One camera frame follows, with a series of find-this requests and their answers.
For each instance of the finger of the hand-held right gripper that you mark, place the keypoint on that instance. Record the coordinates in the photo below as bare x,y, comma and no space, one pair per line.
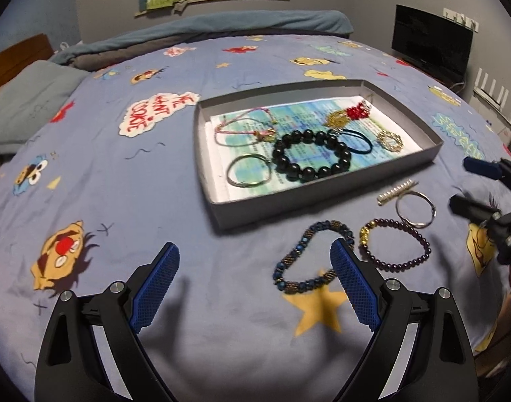
479,166
469,207

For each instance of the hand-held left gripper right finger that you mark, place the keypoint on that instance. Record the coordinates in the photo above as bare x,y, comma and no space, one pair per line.
356,289

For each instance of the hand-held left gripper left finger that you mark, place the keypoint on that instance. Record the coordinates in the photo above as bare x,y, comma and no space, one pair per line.
155,289

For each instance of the silver bangle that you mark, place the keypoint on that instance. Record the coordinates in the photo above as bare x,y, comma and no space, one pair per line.
230,176
400,213

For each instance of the pearl hair clip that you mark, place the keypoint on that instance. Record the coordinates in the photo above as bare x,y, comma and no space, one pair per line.
396,192

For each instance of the grey shallow cardboard box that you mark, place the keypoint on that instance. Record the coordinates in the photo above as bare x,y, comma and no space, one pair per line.
255,213

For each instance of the white router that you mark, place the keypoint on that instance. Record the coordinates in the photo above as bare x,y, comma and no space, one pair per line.
492,100

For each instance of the blue cartoon printed blanket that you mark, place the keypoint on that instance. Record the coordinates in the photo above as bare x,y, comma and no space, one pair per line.
155,201

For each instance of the wooden desk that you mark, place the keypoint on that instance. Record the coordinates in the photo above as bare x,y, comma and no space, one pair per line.
406,65

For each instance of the black monitor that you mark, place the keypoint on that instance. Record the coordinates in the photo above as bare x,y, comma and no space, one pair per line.
431,44

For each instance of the blue-green printed paper sheet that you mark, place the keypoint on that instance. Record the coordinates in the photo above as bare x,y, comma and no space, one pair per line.
297,115

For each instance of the grey-green pillow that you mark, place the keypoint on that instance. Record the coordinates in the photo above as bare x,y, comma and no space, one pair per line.
29,100

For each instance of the dark grey blanket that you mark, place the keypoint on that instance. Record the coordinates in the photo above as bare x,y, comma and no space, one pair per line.
121,54

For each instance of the wooden headboard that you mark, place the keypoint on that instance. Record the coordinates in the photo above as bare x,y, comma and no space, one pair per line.
20,54

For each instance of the teal folded blanket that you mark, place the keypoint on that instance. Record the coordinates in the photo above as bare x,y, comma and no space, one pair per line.
238,21

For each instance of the wooden window sill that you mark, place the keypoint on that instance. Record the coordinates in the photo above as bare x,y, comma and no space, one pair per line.
222,1

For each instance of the white wall hook rack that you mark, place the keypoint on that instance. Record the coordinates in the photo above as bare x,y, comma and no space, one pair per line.
461,19

